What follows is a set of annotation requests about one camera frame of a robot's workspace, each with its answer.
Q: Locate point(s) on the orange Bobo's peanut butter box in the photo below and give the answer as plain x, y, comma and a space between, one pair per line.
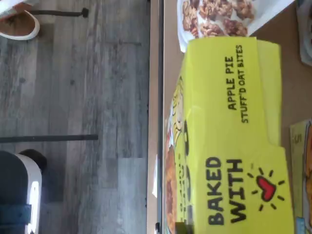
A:
304, 170

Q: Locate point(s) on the white round tub brown inside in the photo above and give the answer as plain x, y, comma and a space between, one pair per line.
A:
17, 26

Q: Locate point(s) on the grey white package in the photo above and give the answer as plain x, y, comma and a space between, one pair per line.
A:
306, 31

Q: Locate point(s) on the white granola bag red label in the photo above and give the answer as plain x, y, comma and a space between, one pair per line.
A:
219, 14

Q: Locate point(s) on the green Bobo's apple pie box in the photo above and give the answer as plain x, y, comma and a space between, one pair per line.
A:
219, 97

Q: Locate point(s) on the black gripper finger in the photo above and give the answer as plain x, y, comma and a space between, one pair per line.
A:
184, 229

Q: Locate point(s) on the black rod with foot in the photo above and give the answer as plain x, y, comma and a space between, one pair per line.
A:
61, 12

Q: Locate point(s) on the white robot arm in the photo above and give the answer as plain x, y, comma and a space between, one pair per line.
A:
34, 190

